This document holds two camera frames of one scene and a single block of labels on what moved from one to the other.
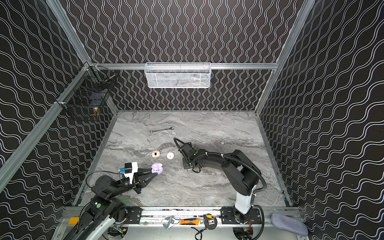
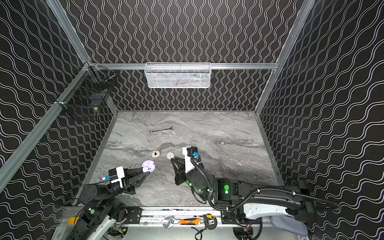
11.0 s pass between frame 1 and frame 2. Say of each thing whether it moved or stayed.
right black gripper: moved
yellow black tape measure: stayed
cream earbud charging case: stayed
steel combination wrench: stayed
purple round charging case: moved
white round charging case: stayed
